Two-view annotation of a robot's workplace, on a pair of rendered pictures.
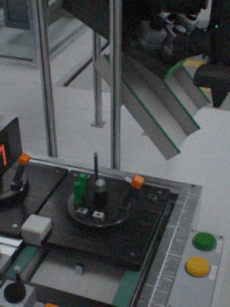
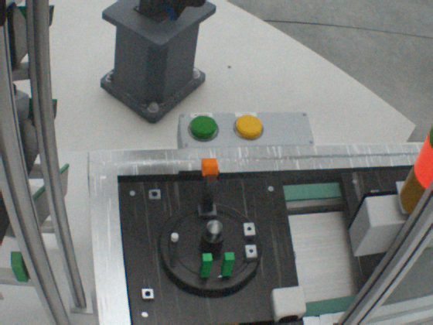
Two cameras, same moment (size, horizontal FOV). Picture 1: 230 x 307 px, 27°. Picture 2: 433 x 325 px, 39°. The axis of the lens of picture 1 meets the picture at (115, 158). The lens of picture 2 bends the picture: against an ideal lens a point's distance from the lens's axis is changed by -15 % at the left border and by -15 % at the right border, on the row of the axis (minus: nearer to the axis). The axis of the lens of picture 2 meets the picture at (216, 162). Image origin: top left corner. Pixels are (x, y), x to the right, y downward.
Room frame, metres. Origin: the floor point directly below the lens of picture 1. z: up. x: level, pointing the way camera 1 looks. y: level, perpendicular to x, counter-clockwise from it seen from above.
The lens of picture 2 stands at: (1.05, 0.41, 1.81)
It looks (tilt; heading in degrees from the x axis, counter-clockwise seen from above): 54 degrees down; 236
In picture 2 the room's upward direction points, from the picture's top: 10 degrees clockwise
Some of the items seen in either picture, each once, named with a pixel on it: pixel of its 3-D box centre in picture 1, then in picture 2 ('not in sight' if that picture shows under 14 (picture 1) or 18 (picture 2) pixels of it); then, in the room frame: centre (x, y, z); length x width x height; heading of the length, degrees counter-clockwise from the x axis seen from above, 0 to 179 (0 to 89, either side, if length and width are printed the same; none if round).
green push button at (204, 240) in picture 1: (204, 242); (203, 128); (0.69, -0.17, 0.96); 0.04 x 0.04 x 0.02
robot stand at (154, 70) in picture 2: not in sight; (154, 46); (0.70, -0.38, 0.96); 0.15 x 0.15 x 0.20; 26
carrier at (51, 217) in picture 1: (100, 194); (213, 237); (0.78, 0.03, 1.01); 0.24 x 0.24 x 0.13; 71
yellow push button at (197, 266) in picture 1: (197, 267); (248, 128); (0.63, -0.15, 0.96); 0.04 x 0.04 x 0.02
